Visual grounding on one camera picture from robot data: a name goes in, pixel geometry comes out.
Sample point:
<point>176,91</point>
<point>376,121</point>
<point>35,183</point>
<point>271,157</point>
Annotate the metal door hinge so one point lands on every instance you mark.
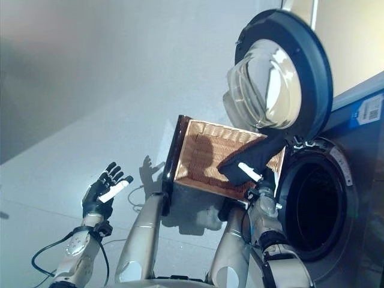
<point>304,143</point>

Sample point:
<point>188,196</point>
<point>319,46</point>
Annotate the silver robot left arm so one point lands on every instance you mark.
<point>78,252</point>

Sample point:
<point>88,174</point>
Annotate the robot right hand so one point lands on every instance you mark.
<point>265,184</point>

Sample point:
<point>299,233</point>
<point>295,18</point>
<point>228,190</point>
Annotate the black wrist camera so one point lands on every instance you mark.
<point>103,228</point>
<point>250,194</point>

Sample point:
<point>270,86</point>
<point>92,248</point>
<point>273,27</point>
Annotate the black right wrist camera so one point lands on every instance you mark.
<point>250,194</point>

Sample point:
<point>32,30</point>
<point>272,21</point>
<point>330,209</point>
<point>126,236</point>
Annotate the woven wicker basket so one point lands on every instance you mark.
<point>204,168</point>

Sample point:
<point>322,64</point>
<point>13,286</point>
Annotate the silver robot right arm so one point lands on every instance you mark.
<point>279,249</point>

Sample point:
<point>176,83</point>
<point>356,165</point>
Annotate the black garment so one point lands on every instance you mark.
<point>255,156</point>

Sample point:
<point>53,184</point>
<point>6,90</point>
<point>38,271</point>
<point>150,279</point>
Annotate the silver robot torso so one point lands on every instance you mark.
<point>168,282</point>

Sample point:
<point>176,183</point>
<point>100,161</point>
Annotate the grey front-load washing machine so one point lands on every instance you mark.
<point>360,180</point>

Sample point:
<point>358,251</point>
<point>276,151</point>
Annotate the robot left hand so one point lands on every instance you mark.
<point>96,201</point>

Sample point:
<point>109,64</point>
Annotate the cream cabinet panel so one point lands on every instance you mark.
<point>345,36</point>

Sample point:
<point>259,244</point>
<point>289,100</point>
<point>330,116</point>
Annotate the silver robot right leg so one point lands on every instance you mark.
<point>228,246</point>

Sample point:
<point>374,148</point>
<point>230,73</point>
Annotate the round washing machine door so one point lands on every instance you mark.
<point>318,69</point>

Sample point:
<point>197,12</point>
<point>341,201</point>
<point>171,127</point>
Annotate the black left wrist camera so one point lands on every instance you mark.
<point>103,228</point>

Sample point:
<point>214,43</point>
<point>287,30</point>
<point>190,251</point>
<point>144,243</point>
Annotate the silver robot leg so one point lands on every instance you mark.
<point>141,234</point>
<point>228,246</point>

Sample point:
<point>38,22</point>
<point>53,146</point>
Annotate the blue white machine label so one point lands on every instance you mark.
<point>370,109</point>

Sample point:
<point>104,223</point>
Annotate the silver robot left leg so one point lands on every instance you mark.
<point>141,234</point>

